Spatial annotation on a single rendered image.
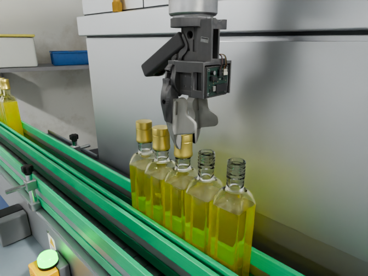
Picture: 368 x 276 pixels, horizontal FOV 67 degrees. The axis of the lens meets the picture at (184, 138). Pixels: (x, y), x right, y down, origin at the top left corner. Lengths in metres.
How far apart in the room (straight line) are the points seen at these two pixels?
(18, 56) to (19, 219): 1.82
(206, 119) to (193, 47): 0.13
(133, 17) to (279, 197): 0.56
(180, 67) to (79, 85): 2.84
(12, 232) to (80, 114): 2.42
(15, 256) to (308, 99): 0.85
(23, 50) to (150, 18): 1.96
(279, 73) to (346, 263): 0.36
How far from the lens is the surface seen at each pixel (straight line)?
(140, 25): 0.77
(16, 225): 0.99
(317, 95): 0.50
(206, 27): 0.43
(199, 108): 0.50
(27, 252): 0.97
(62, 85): 3.23
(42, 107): 3.25
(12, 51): 2.63
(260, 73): 0.54
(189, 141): 0.50
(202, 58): 0.43
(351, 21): 0.49
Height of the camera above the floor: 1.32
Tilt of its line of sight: 19 degrees down
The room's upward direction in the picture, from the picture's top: straight up
